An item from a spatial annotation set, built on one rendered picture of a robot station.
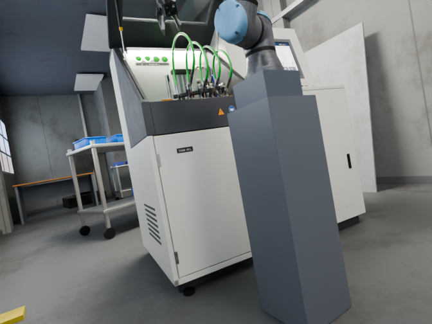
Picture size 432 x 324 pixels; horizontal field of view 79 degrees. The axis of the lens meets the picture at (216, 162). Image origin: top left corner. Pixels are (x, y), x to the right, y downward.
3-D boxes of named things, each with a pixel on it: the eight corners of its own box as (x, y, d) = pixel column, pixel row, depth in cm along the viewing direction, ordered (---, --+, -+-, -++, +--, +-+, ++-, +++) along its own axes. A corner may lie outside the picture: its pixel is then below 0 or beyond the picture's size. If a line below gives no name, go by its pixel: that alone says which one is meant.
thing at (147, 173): (177, 301, 123) (146, 136, 122) (152, 265, 176) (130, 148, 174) (291, 254, 153) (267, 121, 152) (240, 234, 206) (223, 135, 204)
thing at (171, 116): (155, 135, 123) (149, 101, 123) (153, 136, 127) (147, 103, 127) (262, 121, 150) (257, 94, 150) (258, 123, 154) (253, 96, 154)
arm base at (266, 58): (293, 71, 97) (288, 45, 97) (263, 71, 89) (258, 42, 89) (265, 85, 110) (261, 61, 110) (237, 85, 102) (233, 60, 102)
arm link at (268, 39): (281, 49, 101) (275, 15, 100) (265, 42, 90) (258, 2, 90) (254, 61, 108) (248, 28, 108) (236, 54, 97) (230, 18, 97)
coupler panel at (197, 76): (200, 101, 189) (192, 59, 189) (198, 103, 192) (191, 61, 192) (216, 100, 195) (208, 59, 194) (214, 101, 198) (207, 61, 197)
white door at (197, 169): (179, 278, 124) (152, 135, 122) (177, 277, 126) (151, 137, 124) (285, 238, 151) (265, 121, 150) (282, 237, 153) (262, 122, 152)
